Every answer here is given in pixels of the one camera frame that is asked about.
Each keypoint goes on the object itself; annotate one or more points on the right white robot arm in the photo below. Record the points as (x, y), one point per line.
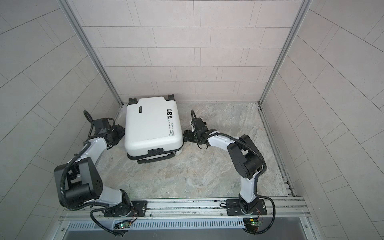
(246, 158)

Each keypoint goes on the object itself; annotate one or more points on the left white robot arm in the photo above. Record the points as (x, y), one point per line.
(79, 183)

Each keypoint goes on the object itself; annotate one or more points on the right green circuit board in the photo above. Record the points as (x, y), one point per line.
(252, 225)

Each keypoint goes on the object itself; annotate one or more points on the aluminium mounting rail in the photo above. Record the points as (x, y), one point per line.
(209, 208)

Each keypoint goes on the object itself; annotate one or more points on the green circuit board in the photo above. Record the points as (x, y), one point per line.
(252, 225)
(122, 225)

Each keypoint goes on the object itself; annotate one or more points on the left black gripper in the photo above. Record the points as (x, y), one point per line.
(121, 129)

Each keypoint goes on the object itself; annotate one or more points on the black suitcase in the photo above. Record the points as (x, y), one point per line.
(153, 129)

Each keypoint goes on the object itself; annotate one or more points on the left green circuit board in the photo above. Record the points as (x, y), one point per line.
(122, 225)

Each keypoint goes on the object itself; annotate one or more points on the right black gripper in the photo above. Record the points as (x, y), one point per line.
(187, 136)

